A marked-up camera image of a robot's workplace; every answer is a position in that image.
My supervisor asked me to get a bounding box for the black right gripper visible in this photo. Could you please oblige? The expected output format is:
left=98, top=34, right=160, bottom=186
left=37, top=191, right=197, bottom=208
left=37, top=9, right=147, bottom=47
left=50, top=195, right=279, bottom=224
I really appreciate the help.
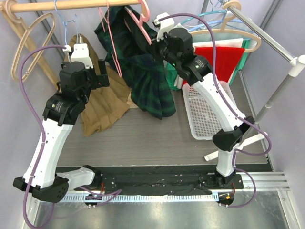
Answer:
left=150, top=29, right=181, bottom=69

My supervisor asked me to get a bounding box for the tan skirt with white lining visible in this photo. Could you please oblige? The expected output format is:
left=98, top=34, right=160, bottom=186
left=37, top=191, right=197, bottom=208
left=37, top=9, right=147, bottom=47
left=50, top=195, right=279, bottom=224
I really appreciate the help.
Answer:
left=68, top=33, right=132, bottom=137

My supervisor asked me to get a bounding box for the dark green plaid garment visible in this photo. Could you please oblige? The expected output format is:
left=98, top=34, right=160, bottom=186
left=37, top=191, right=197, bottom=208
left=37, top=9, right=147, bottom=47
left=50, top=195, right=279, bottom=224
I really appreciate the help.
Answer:
left=94, top=6, right=176, bottom=119

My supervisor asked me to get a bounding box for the pink hanger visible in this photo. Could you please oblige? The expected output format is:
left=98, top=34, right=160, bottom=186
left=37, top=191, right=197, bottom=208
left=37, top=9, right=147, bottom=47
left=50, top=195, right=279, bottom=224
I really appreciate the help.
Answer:
left=98, top=0, right=122, bottom=78
left=124, top=0, right=152, bottom=45

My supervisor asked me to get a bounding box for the light blue wire hanger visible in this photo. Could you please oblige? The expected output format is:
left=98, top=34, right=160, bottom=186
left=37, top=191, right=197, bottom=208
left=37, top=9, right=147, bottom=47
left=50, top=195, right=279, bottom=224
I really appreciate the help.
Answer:
left=54, top=0, right=81, bottom=62

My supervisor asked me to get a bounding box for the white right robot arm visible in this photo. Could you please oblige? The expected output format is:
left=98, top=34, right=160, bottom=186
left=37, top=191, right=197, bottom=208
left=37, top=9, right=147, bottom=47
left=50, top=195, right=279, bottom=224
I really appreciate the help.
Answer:
left=151, top=28, right=254, bottom=188

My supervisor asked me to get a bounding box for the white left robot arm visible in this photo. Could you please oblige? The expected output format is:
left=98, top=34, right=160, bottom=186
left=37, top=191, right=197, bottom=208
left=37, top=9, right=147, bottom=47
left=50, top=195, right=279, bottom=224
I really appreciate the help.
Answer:
left=13, top=60, right=110, bottom=203

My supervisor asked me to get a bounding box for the beige wooden hanger with clothes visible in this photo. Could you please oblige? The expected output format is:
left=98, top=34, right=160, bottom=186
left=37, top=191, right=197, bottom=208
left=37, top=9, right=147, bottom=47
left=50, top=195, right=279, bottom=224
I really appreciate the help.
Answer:
left=188, top=0, right=262, bottom=53

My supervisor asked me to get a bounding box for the teal hanger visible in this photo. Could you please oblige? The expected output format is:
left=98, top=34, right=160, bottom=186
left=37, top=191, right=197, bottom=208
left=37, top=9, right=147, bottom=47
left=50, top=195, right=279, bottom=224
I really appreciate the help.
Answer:
left=180, top=10, right=226, bottom=25

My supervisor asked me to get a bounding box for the wooden hanger rack with tray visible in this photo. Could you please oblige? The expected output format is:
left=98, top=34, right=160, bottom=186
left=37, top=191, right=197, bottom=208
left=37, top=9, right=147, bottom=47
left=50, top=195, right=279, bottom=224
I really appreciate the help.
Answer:
left=0, top=0, right=143, bottom=110

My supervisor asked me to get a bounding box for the beige wooden hanger on rack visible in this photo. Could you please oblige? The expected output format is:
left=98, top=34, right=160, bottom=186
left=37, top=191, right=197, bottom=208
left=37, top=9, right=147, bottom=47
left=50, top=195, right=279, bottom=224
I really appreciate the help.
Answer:
left=8, top=13, right=57, bottom=85

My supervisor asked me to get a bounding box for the red cloth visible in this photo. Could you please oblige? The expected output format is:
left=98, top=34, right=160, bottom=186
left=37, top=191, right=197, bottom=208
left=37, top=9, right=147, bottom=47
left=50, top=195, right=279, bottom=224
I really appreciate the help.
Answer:
left=186, top=46, right=245, bottom=83

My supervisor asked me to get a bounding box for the white plastic basket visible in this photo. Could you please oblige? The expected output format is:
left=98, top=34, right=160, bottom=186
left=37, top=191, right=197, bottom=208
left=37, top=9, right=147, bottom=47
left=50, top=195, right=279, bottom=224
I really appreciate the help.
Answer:
left=182, top=81, right=236, bottom=140

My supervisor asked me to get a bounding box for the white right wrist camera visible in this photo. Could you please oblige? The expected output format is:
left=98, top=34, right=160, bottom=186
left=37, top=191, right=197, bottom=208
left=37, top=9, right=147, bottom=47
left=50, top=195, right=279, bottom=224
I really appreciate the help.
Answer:
left=152, top=12, right=174, bottom=42

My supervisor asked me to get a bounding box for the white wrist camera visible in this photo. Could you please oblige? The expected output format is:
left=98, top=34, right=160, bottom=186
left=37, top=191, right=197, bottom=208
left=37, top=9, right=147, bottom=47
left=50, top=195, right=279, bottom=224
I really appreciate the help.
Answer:
left=62, top=43, right=93, bottom=69
left=152, top=12, right=174, bottom=42

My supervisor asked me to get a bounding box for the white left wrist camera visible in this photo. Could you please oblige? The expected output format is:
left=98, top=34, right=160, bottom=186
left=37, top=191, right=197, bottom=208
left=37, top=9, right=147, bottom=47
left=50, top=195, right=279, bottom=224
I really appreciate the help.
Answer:
left=62, top=43, right=93, bottom=69

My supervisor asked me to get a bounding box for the blue hanger on rail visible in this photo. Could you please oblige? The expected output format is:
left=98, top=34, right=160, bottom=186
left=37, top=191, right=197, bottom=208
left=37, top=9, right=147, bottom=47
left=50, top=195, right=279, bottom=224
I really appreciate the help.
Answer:
left=201, top=0, right=245, bottom=31

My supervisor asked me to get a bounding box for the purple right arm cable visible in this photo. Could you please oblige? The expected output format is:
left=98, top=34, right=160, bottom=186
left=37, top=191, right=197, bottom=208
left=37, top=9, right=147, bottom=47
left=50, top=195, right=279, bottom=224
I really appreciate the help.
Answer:
left=157, top=13, right=273, bottom=209

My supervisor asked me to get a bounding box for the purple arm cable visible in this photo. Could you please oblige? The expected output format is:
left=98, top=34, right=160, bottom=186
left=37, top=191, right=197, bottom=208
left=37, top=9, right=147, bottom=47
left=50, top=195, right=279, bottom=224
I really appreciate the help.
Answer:
left=18, top=44, right=124, bottom=229
left=157, top=13, right=273, bottom=209

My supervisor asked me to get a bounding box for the metal clothes rail stand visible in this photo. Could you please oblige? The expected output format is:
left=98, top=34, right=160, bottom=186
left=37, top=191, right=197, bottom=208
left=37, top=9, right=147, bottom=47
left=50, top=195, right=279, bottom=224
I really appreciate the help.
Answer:
left=204, top=0, right=305, bottom=162

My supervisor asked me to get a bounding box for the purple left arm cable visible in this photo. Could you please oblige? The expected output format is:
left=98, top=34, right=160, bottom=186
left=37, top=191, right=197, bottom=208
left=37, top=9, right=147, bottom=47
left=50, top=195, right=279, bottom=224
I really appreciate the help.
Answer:
left=18, top=44, right=124, bottom=229

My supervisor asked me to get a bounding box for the white slotted cable duct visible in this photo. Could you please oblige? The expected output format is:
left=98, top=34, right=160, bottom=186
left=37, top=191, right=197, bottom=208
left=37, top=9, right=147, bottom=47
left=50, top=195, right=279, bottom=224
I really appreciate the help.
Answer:
left=60, top=192, right=219, bottom=203

